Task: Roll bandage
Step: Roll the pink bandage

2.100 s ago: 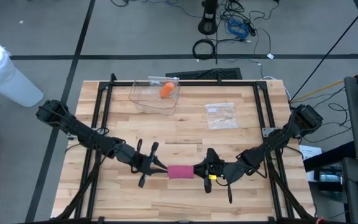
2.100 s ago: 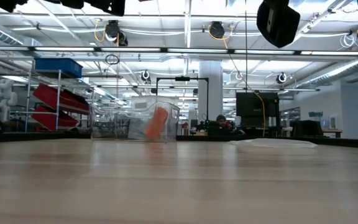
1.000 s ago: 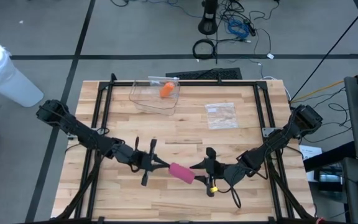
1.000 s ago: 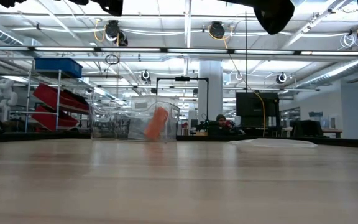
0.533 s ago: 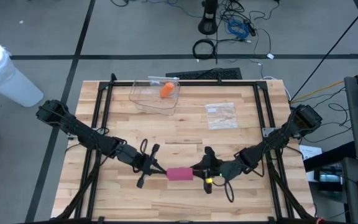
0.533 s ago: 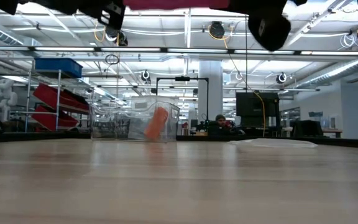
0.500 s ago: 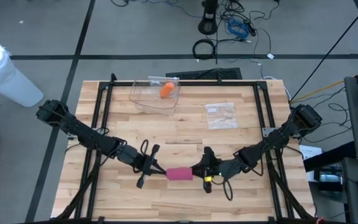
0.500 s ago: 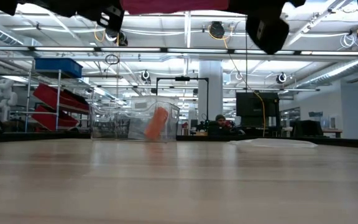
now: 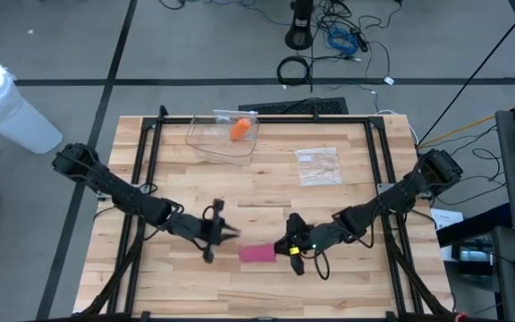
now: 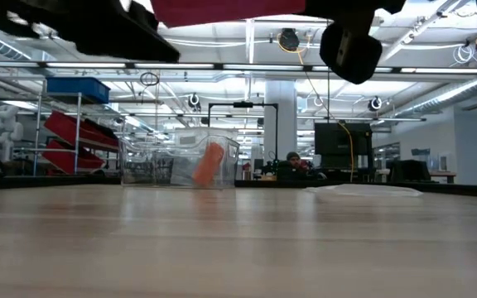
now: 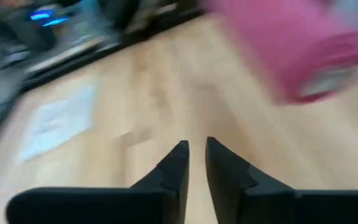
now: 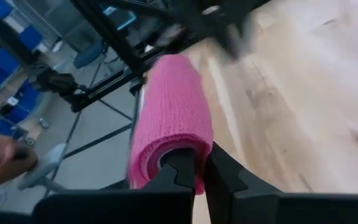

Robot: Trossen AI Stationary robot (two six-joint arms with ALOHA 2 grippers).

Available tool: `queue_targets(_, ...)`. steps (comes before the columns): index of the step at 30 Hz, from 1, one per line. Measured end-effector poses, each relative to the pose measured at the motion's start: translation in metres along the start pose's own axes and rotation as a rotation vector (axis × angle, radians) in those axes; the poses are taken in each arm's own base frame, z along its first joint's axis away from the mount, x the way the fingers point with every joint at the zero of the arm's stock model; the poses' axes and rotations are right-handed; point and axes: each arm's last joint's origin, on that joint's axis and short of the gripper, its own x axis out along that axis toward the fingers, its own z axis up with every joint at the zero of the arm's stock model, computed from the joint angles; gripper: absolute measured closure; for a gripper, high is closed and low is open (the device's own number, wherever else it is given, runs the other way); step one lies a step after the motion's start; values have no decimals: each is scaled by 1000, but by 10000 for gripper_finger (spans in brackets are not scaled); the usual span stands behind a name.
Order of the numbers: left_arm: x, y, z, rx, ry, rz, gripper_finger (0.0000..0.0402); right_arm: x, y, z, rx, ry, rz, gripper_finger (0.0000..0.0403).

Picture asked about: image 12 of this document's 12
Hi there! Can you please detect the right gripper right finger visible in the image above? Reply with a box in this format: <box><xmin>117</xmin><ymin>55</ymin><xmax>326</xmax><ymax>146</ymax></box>
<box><xmin>203</xmin><ymin>141</ymin><xmax>282</xmax><ymax>224</ymax></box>

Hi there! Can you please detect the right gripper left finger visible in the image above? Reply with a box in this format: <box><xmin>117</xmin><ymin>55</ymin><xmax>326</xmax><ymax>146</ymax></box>
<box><xmin>143</xmin><ymin>147</ymin><xmax>198</xmax><ymax>224</ymax></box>

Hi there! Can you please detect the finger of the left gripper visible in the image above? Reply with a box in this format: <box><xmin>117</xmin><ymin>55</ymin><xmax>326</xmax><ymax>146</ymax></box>
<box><xmin>224</xmin><ymin>17</ymin><xmax>257</xmax><ymax>59</ymax></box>

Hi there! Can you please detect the pink elastic bandage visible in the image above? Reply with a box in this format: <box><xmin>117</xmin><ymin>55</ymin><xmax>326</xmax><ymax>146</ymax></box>
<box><xmin>127</xmin><ymin>54</ymin><xmax>214</xmax><ymax>195</ymax></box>

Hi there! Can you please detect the blue stool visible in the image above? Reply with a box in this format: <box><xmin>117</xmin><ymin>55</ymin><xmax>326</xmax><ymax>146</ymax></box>
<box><xmin>72</xmin><ymin>39</ymin><xmax>108</xmax><ymax>70</ymax></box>

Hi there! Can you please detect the blue plastic crate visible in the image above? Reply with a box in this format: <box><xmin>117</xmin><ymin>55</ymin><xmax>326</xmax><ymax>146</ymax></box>
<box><xmin>6</xmin><ymin>81</ymin><xmax>42</xmax><ymax>125</ymax></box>
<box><xmin>0</xmin><ymin>48</ymin><xmax>21</xmax><ymax>77</ymax></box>
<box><xmin>19</xmin><ymin>24</ymin><xmax>44</xmax><ymax>52</ymax></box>

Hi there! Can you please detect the person's hand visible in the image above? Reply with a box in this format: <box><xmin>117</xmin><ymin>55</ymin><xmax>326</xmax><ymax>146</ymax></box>
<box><xmin>0</xmin><ymin>133</ymin><xmax>39</xmax><ymax>193</ymax></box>

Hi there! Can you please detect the black table frame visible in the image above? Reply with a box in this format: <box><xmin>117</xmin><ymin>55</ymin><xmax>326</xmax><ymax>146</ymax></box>
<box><xmin>37</xmin><ymin>0</ymin><xmax>198</xmax><ymax>113</ymax></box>

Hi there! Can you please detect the grey handle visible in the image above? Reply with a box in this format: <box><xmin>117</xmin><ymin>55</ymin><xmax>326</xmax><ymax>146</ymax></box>
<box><xmin>17</xmin><ymin>142</ymin><xmax>68</xmax><ymax>191</ymax></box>

